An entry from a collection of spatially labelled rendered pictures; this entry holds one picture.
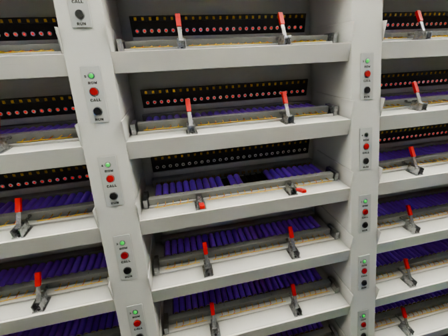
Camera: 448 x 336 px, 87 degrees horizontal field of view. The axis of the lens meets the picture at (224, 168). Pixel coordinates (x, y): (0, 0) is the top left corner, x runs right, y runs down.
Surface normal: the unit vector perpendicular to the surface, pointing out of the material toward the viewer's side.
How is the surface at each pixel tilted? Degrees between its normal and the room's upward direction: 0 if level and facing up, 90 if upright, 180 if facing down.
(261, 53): 105
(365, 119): 90
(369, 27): 90
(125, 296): 90
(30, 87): 90
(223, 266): 15
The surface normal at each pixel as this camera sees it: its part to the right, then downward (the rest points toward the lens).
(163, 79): 0.19, 0.16
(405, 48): 0.21, 0.41
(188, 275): -0.04, -0.90
